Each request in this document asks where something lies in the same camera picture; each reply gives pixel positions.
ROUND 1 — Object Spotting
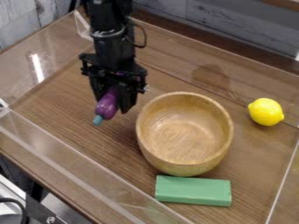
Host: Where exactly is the purple toy eggplant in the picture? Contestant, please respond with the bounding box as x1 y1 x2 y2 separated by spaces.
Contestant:
93 86 119 126

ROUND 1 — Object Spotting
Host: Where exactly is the brown wooden bowl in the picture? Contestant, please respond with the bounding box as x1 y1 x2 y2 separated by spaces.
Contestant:
135 92 234 177

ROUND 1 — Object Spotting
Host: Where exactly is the yellow lemon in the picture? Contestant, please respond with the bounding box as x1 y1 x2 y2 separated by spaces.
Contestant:
248 98 286 127

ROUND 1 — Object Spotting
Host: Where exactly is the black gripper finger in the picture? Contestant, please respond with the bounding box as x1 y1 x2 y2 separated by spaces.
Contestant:
89 76 114 101
118 82 138 114

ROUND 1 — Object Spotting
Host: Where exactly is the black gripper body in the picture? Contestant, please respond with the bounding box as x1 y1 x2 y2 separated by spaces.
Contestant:
79 29 147 94

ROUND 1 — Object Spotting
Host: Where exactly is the clear acrylic corner bracket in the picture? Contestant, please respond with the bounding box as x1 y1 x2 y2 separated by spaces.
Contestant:
74 10 93 41

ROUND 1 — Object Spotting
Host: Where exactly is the green rectangular block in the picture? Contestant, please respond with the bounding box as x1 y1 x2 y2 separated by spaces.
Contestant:
155 175 233 207

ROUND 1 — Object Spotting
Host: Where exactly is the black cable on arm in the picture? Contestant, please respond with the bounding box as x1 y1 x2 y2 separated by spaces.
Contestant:
125 17 149 49

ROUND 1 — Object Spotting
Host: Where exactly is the black equipment at table edge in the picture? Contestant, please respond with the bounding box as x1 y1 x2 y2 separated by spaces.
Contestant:
0 198 65 224

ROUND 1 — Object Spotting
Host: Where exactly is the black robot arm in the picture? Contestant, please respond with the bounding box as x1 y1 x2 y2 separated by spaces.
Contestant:
79 0 147 120

